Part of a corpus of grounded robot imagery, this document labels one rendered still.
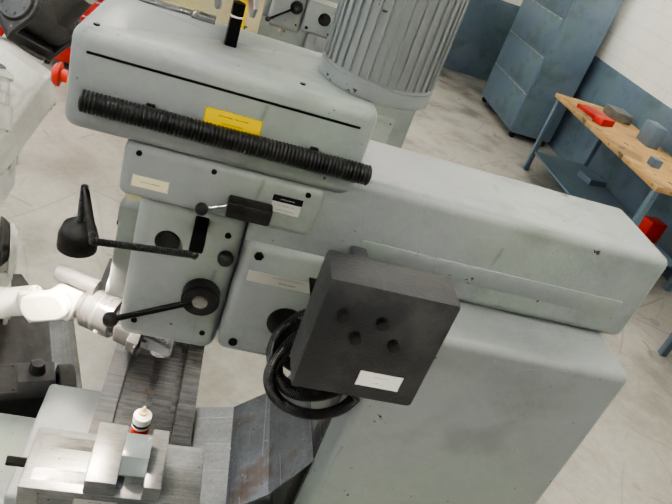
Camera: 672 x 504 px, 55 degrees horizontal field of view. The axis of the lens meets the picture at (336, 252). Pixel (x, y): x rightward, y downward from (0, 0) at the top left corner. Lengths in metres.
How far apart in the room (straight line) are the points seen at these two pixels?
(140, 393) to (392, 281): 0.94
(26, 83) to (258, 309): 0.67
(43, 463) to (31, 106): 0.73
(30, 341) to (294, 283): 1.37
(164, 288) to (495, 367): 0.63
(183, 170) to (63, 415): 0.86
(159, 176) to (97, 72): 0.19
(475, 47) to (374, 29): 9.82
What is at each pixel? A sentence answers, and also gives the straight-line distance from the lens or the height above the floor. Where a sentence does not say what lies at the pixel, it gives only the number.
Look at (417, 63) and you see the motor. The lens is 1.06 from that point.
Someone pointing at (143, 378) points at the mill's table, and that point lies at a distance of 1.75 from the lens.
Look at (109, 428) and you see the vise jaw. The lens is 1.49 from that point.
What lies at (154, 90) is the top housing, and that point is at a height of 1.83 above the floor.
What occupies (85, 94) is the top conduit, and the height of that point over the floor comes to 1.80.
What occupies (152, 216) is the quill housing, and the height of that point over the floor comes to 1.59.
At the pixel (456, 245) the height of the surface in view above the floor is 1.68.
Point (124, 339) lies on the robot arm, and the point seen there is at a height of 1.23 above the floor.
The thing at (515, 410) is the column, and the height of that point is 1.43.
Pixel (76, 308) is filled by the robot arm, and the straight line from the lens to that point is 1.48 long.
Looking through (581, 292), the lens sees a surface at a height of 1.65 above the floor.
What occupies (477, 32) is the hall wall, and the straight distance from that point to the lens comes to 10.80.
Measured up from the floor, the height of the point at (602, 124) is 0.90.
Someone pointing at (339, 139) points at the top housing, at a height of 1.83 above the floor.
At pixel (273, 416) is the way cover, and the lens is 1.68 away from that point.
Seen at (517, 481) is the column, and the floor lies 1.23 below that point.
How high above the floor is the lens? 2.19
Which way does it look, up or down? 30 degrees down
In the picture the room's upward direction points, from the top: 21 degrees clockwise
